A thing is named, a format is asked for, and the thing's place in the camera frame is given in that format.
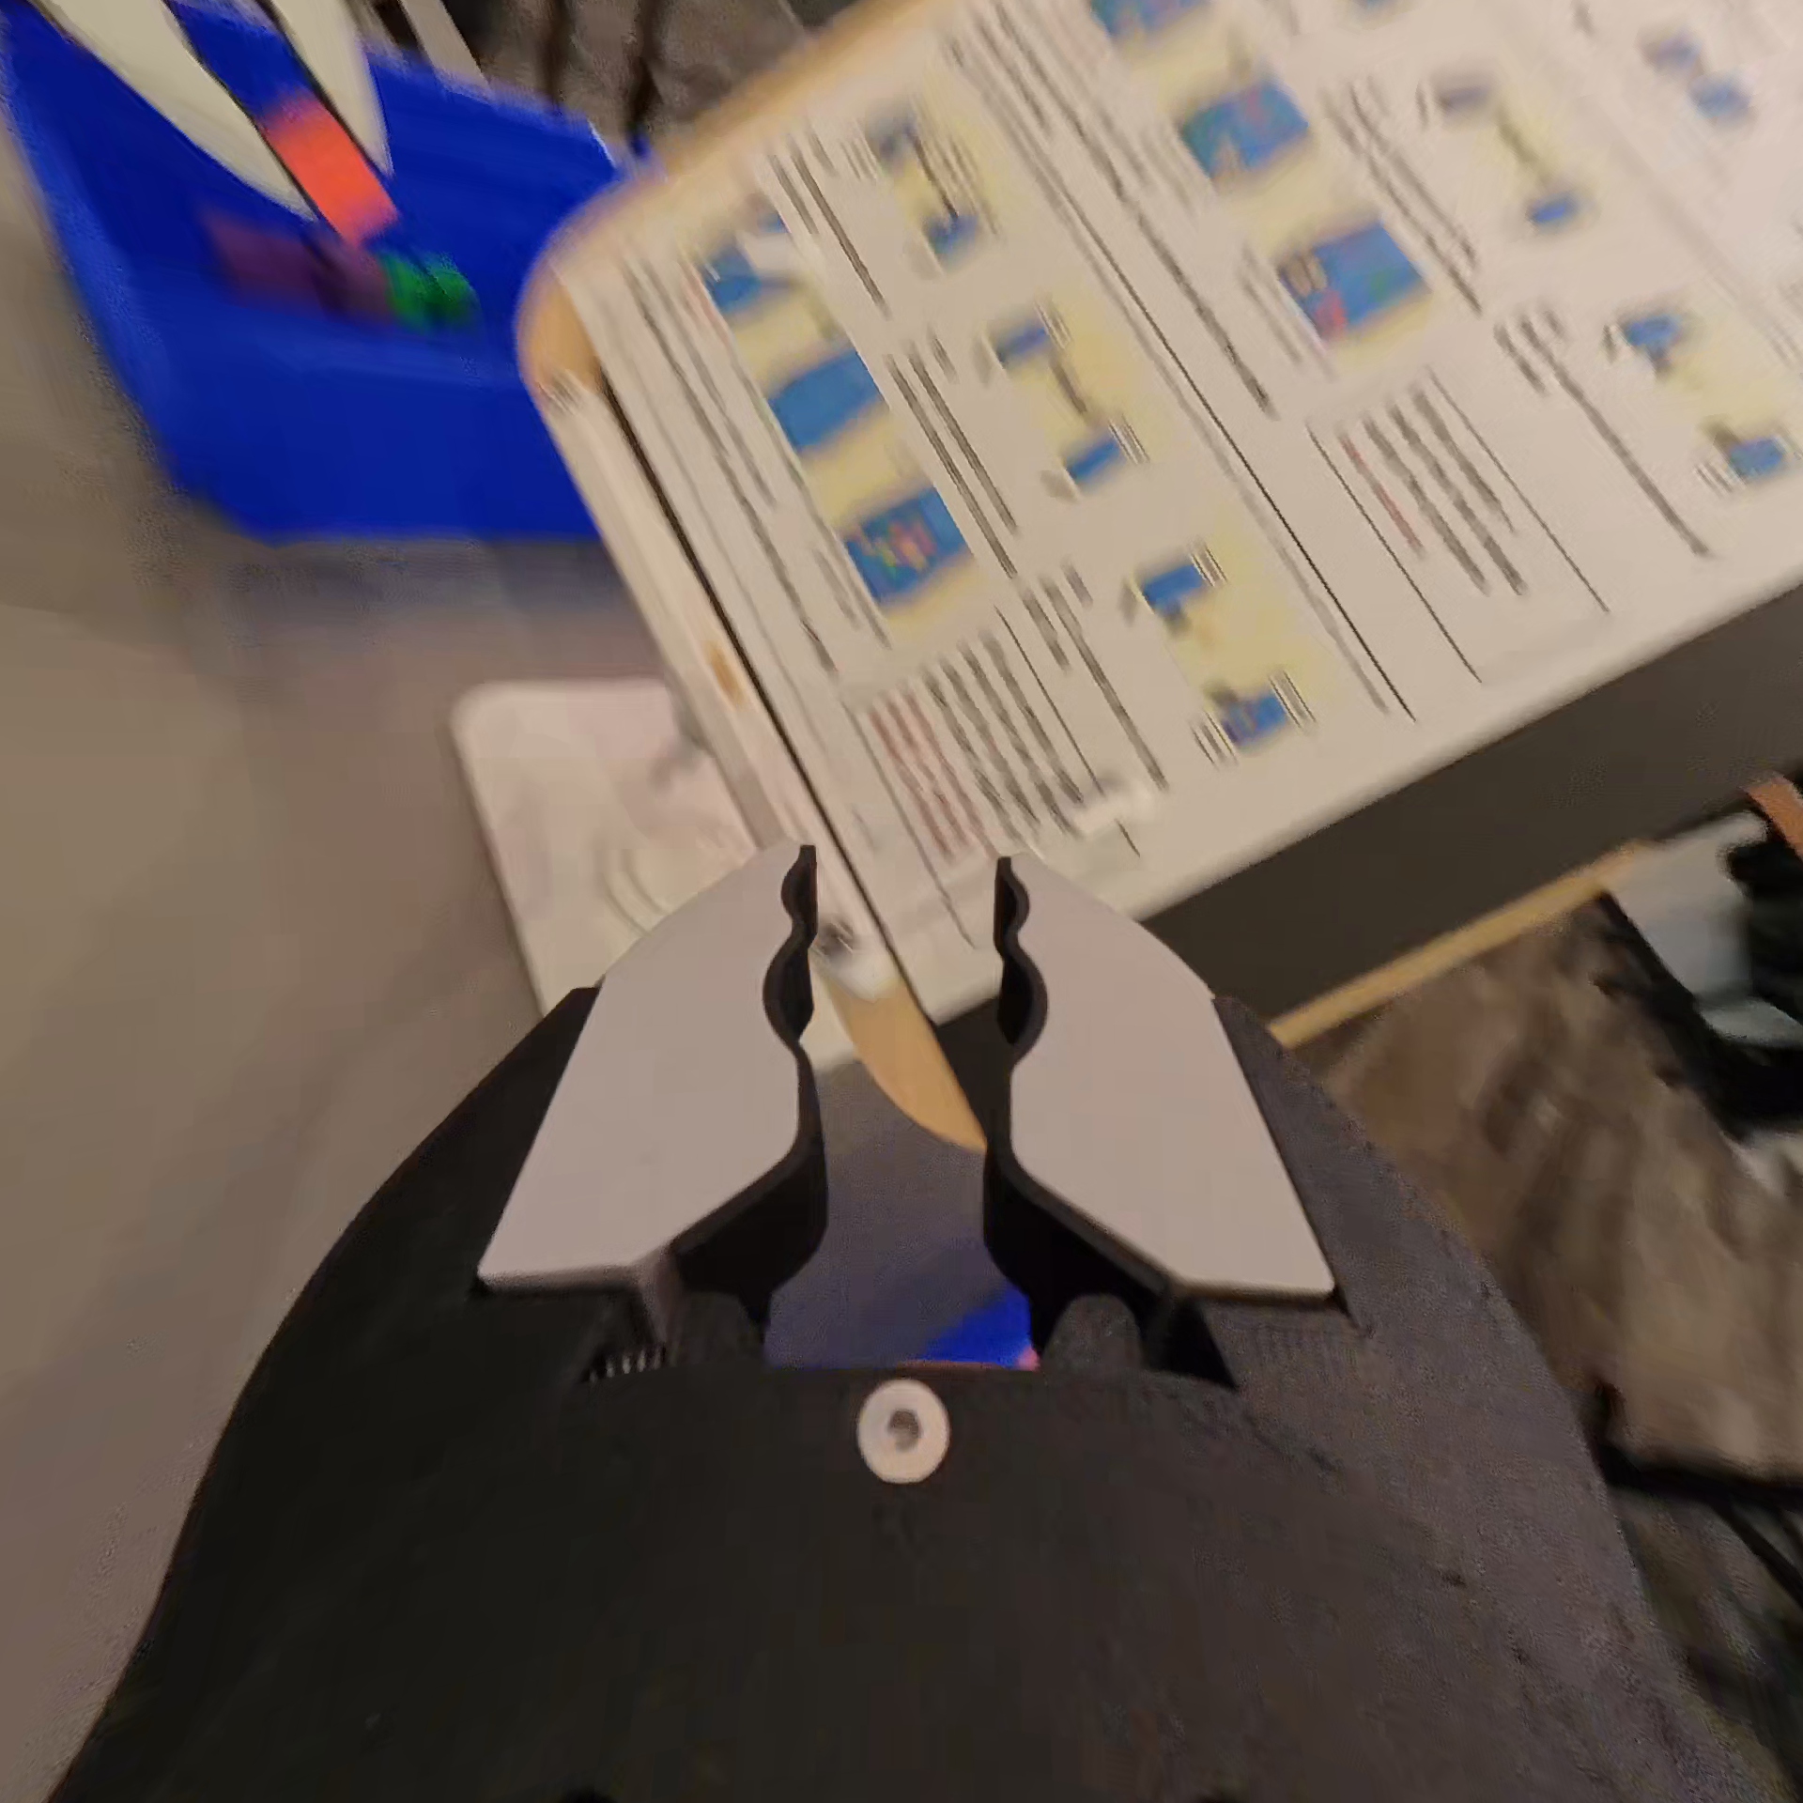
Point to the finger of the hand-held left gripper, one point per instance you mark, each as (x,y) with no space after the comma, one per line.
(336,57)
(154,72)

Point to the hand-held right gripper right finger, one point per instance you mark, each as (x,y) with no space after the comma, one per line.
(1169,1127)

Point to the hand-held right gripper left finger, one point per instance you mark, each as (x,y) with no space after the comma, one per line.
(648,1127)

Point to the red wooden cube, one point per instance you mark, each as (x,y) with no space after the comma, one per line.
(336,177)

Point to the blue plastic bin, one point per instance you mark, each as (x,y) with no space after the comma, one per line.
(985,1325)
(353,436)

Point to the green wooden cube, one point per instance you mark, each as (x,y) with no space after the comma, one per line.
(409,287)
(454,292)

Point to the white page holder peg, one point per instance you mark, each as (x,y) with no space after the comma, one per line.
(768,251)
(1112,809)

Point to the wooden board stand white base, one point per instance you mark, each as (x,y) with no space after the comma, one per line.
(1409,845)

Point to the printed instruction sheet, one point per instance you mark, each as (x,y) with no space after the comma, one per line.
(1266,492)

